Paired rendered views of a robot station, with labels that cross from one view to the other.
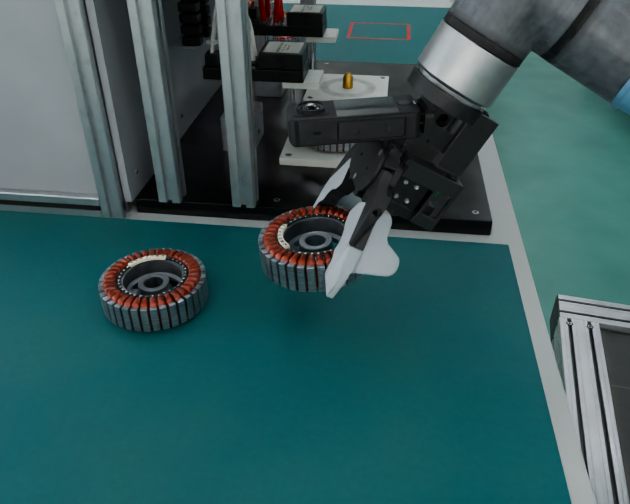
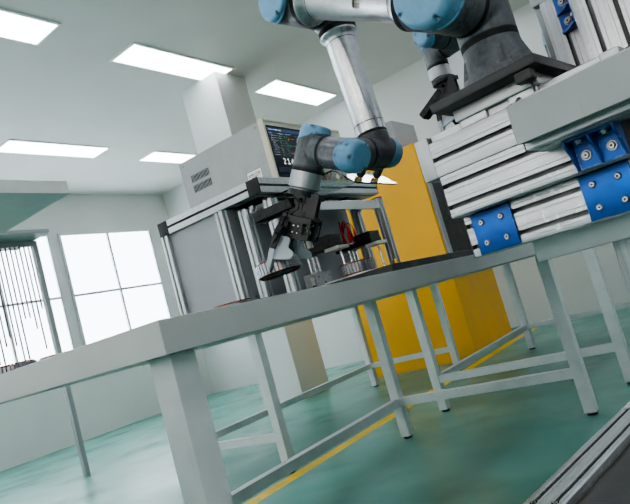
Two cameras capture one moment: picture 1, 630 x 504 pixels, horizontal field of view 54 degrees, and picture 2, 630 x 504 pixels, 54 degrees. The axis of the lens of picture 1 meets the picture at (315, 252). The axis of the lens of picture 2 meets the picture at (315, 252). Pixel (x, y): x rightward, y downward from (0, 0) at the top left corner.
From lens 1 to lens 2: 119 cm
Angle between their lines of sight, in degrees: 48
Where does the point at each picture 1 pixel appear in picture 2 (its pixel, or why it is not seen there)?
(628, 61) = (330, 153)
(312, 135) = (258, 217)
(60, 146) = (226, 290)
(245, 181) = (290, 281)
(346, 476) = not seen: hidden behind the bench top
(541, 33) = (310, 158)
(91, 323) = not seen: hidden behind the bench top
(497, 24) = (297, 161)
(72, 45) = (224, 242)
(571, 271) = not seen: outside the picture
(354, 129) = (270, 210)
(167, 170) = (263, 288)
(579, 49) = (319, 157)
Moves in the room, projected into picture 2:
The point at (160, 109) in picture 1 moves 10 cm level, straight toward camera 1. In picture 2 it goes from (255, 259) to (243, 258)
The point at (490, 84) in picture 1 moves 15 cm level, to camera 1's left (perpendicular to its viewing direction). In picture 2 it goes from (303, 179) to (252, 200)
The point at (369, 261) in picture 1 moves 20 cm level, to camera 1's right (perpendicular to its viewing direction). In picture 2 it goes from (280, 254) to (355, 227)
